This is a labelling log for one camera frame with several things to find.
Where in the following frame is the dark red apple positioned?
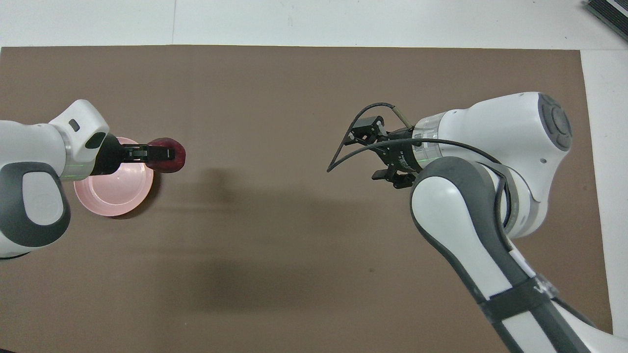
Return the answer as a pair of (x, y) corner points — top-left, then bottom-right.
(147, 138), (187, 174)

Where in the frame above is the brown table mat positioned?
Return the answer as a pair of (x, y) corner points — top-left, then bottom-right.
(0, 45), (614, 353)

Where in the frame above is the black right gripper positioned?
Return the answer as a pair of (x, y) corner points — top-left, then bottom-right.
(345, 116), (423, 190)

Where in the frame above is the pink plate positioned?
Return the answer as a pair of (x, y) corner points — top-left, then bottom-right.
(74, 137), (154, 217)

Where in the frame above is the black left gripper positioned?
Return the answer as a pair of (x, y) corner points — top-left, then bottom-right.
(91, 135), (176, 176)

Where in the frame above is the dark grey ribbed device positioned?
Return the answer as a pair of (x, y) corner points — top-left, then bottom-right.
(583, 0), (628, 28)

